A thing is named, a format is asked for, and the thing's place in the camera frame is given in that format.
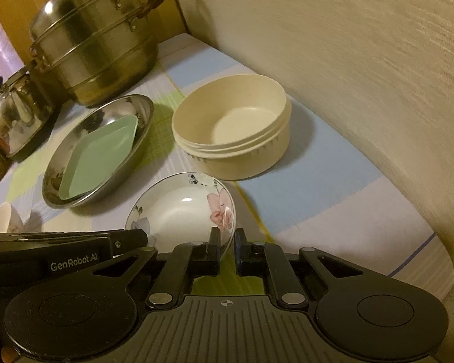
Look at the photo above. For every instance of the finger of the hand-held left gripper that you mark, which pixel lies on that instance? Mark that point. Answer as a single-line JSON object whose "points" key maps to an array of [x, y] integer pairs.
{"points": [[130, 240]]}

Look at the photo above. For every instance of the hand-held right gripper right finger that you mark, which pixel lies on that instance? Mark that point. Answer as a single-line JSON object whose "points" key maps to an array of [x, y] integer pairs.
{"points": [[241, 251]]}

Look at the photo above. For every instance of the floral white ceramic bowl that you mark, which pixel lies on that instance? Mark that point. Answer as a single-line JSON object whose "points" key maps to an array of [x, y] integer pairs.
{"points": [[177, 211]]}

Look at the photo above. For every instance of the large cream plastic bowl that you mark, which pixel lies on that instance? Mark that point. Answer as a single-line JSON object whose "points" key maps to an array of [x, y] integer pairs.
{"points": [[246, 121]]}

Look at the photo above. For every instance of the green square plate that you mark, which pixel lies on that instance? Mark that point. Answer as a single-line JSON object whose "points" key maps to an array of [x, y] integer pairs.
{"points": [[98, 158]]}

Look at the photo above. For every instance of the stainless steel round plate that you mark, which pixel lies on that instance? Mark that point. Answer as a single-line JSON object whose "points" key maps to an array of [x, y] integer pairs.
{"points": [[79, 124]]}

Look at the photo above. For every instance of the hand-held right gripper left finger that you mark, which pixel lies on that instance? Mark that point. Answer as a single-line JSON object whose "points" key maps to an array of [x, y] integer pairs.
{"points": [[214, 251]]}

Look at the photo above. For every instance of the small white bowl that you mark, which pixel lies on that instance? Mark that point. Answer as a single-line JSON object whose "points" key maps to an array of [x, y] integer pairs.
{"points": [[2, 219]]}

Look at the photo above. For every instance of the stainless steel steamer pot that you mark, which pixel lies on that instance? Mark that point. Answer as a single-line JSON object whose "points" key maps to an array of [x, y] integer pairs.
{"points": [[94, 49]]}

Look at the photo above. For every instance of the checked pastel tablecloth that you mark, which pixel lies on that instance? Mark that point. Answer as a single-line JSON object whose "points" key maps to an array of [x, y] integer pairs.
{"points": [[325, 196]]}

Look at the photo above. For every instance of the stainless steel kettle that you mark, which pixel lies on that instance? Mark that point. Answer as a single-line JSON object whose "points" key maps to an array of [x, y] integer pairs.
{"points": [[15, 117]]}

